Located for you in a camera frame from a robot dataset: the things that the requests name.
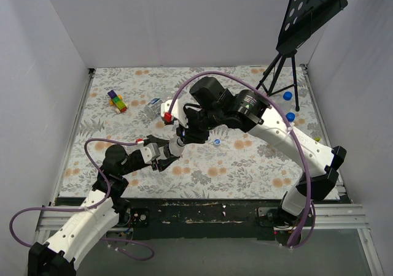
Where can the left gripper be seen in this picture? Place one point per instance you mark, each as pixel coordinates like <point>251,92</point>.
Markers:
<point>167,154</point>

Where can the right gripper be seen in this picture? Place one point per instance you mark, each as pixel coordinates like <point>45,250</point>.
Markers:
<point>193,132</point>

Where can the clear bottle black label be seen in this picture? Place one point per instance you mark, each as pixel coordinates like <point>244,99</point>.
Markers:
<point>174,148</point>

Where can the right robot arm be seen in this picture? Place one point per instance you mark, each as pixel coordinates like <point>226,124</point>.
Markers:
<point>253,114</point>

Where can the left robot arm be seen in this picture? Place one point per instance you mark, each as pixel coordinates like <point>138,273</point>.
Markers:
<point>103,208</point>

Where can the clear lying bottle silver label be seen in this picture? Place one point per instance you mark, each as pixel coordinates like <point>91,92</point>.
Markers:
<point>153,108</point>

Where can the floral table cloth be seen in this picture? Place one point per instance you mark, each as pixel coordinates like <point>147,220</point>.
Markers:
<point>242,167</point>

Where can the multicolour toy brick stack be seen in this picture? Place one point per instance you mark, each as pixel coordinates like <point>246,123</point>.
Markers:
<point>117,102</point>

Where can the black base beam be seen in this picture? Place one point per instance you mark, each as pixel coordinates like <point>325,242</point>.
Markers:
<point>147,219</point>

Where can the black music stand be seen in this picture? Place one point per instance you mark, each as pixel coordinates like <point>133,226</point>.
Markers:
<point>302,19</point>

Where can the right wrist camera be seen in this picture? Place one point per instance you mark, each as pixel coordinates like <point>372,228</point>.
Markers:
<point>174,110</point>

